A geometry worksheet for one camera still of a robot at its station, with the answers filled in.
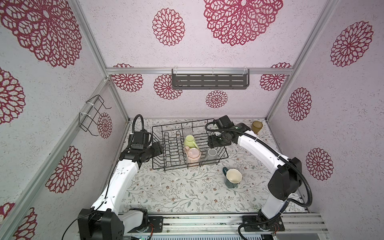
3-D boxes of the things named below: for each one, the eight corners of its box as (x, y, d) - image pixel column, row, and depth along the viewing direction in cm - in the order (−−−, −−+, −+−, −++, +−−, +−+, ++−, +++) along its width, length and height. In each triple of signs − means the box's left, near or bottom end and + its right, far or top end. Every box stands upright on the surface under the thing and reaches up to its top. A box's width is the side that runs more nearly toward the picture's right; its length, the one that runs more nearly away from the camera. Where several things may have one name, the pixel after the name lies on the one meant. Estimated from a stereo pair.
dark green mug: (223, 190, 87) (227, 183, 78) (221, 174, 93) (224, 166, 84) (238, 190, 87) (243, 183, 78) (235, 174, 93) (239, 166, 84)
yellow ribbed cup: (251, 133, 114) (254, 128, 109) (249, 126, 119) (251, 120, 113) (260, 133, 114) (264, 128, 109) (258, 126, 119) (261, 120, 113)
